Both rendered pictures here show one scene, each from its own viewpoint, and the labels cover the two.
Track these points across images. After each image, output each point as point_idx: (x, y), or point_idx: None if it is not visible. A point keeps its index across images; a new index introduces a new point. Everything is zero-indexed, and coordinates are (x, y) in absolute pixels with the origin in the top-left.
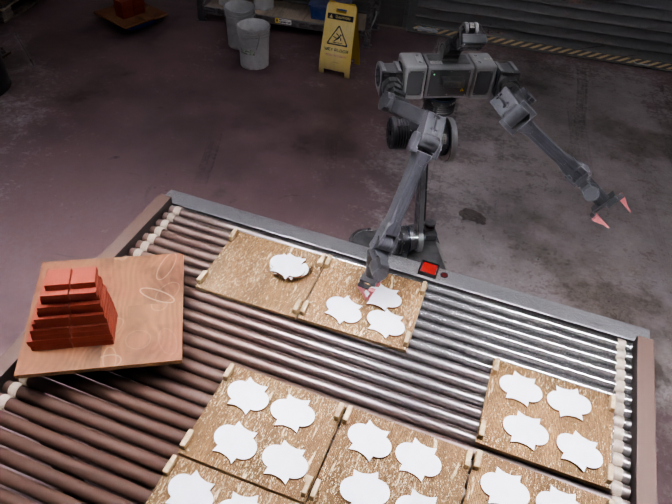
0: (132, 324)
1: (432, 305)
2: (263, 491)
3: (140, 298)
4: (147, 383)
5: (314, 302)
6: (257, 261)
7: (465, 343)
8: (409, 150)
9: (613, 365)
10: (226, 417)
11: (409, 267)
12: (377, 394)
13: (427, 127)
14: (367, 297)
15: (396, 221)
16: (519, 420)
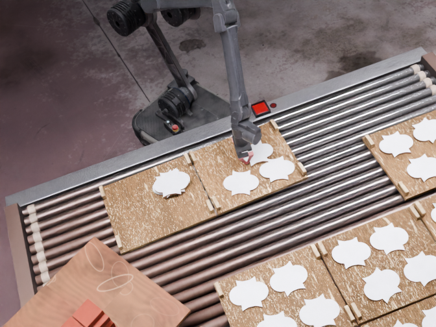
0: (124, 318)
1: (289, 132)
2: None
3: (106, 295)
4: None
5: (216, 194)
6: (143, 198)
7: (334, 141)
8: (220, 32)
9: (424, 85)
10: (252, 320)
11: None
12: (320, 220)
13: (222, 5)
14: (248, 161)
15: (242, 91)
16: (415, 164)
